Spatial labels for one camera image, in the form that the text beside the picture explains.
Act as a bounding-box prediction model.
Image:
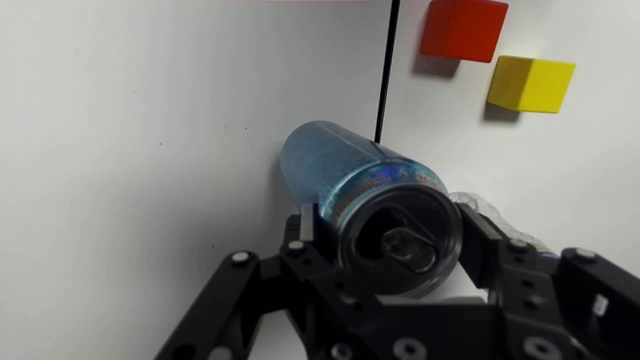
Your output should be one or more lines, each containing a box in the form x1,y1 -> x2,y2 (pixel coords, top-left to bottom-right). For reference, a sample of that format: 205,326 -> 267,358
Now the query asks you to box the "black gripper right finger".
456,202 -> 640,360

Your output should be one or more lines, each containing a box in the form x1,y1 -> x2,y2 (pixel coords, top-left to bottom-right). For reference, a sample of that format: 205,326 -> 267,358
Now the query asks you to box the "blue drink can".
279,119 -> 467,299

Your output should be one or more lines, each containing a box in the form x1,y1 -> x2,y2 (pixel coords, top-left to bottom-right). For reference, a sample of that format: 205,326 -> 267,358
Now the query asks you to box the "yellow cube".
487,55 -> 578,117

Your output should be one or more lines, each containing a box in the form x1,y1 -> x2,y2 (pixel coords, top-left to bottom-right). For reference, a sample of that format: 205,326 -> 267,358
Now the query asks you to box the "red cube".
419,0 -> 510,67

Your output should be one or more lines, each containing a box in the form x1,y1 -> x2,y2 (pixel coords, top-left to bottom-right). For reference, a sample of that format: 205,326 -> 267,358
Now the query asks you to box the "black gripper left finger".
155,202 -> 357,360

